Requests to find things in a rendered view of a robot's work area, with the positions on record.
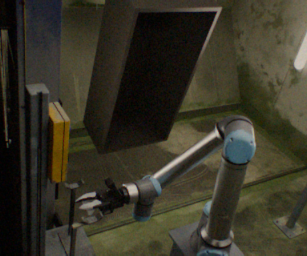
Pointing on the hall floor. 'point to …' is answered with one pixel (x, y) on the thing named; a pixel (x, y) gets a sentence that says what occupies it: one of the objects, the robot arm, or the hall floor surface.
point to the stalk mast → (36, 165)
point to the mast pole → (303, 199)
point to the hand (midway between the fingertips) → (80, 203)
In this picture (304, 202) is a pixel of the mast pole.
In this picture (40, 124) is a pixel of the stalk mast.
